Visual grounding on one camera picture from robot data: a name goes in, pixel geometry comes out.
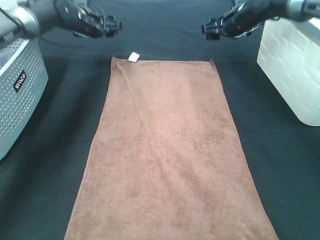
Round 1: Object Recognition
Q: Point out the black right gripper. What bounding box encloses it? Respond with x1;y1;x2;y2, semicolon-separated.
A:
201;6;253;41

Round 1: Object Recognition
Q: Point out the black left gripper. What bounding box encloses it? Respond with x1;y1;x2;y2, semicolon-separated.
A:
72;8;123;38

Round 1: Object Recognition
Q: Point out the brown towel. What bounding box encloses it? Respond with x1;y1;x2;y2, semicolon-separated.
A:
64;57;277;240

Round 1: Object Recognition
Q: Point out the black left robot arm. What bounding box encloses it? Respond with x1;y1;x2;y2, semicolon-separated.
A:
0;0;123;46

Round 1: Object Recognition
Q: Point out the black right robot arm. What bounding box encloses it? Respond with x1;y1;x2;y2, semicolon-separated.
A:
201;0;320;41

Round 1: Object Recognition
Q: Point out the white plastic storage bin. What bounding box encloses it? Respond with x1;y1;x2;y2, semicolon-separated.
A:
257;18;320;127

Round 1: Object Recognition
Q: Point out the white perforated laundry basket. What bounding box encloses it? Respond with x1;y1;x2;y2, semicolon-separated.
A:
0;39;49;159

